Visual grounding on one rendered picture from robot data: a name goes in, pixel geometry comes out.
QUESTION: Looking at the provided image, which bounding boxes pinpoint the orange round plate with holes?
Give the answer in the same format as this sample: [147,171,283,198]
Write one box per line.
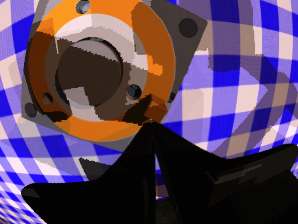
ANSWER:
[28,0,176,143]

